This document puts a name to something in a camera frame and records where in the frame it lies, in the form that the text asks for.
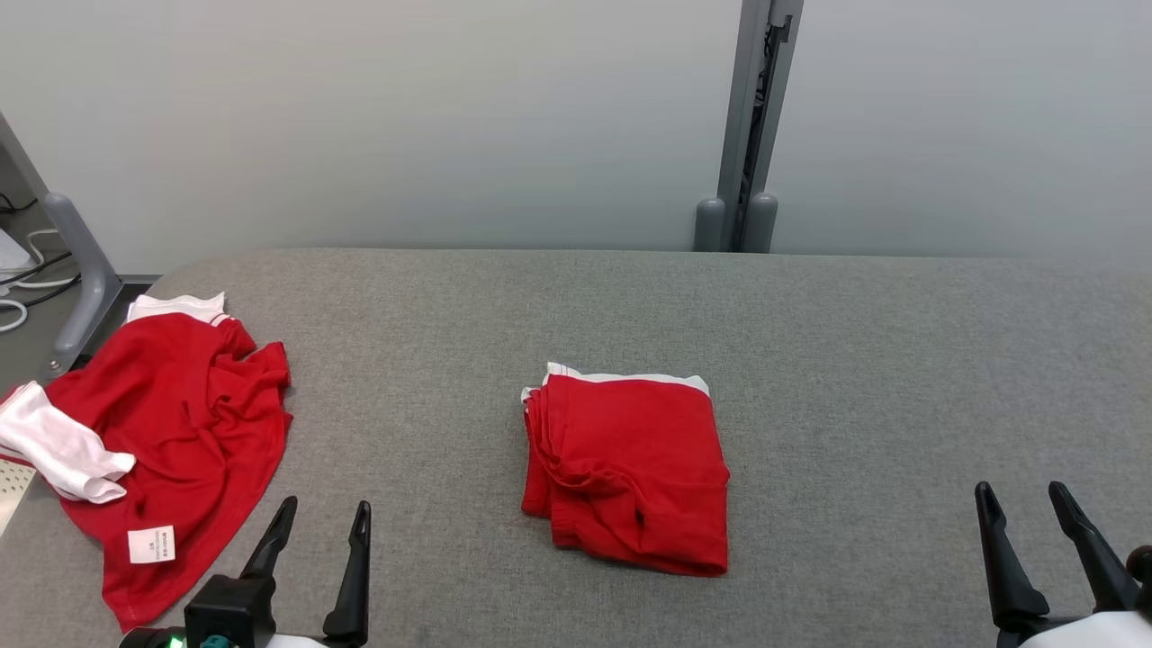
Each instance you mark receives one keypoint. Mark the grey metal table leg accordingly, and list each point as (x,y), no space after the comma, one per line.
(85,279)

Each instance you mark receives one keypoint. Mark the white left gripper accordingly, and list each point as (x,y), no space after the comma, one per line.
(301,643)

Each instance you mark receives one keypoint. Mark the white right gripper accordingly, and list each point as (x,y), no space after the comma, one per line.
(1089,634)

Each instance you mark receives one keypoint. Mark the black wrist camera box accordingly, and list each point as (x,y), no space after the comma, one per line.
(229,607)
(1143,576)

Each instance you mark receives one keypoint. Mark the grey partition post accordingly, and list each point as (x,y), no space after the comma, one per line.
(747,90)

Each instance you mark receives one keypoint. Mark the white perforated panel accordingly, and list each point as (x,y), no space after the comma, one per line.
(13,495)

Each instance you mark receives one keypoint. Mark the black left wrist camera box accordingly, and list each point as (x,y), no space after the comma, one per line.
(229,607)

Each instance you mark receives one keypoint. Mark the red jersey with white trim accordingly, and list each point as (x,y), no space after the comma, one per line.
(198,423)

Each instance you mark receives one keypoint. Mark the grey cylinder post foot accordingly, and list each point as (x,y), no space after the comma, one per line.
(761,223)
(709,225)

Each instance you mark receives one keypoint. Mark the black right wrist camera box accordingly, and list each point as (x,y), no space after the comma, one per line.
(1143,576)

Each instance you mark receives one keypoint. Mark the white box device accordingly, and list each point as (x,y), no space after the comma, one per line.
(9,250)

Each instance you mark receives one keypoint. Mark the red shorts with white trim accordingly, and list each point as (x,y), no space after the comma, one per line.
(639,468)

